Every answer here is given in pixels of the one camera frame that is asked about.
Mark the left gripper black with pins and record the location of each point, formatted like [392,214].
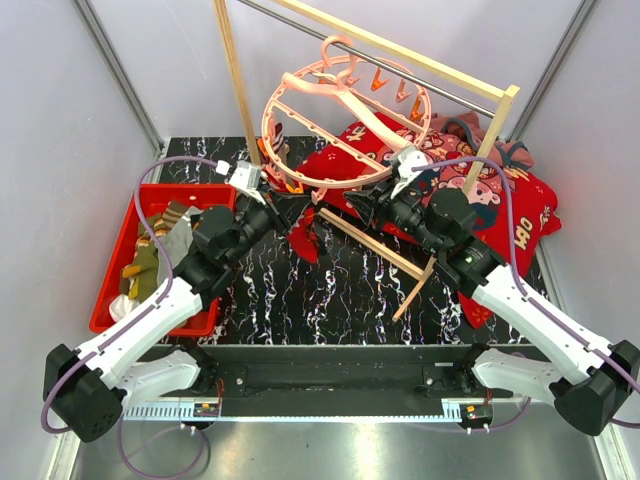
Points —
[290,208]

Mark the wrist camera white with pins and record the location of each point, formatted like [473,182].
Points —
[245,177]
[406,165]

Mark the olive green striped sock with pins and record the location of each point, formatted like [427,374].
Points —
[140,278]

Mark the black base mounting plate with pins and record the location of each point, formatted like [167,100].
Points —
[248,370]

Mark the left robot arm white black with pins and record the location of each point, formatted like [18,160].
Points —
[90,386]

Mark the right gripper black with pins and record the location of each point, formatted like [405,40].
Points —
[366,202]

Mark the metal rack rod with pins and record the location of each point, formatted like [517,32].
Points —
[384,65]

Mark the wooden clothes rack frame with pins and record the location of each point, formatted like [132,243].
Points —
[493,98]

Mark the pink clip right side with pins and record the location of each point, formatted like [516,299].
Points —
[318,195]

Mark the white sock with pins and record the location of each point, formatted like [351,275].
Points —
[122,306]

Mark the pink round clip hanger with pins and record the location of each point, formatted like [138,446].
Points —
[321,97]

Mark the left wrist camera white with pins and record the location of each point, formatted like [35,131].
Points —
[245,177]

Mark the grey sock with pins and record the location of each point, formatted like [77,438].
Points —
[178,240]

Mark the pink grey garment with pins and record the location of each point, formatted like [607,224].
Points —
[467,128]

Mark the black argyle sock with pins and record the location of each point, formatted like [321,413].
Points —
[317,240]

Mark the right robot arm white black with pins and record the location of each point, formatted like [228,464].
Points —
[584,376]

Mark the red plastic bin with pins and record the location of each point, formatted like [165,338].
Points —
[155,198]

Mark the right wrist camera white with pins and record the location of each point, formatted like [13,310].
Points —
[406,165]

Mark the red cartoon patterned blanket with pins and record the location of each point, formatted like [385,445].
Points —
[534,202]

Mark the beige sock maroon striped cuff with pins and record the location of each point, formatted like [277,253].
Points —
[278,142]

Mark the yellow orange clip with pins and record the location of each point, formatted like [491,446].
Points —
[297,188]

